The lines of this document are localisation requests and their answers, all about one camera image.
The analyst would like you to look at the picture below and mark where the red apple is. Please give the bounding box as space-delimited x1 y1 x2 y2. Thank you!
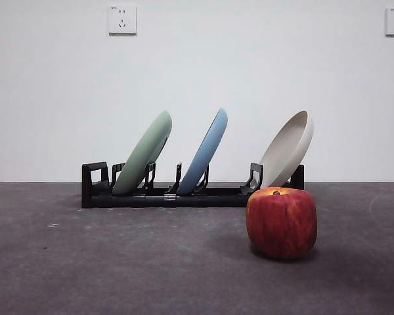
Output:
246 186 318 261

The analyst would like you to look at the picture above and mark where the green plate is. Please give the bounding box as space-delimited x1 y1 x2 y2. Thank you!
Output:
112 110 173 195

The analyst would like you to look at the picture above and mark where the blue plate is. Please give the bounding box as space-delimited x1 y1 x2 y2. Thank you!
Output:
176 108 230 195

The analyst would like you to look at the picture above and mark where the beige plate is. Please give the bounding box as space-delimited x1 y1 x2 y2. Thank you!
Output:
259 110 315 190

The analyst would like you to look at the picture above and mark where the black plate rack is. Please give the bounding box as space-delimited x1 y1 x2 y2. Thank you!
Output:
81 161 305 209

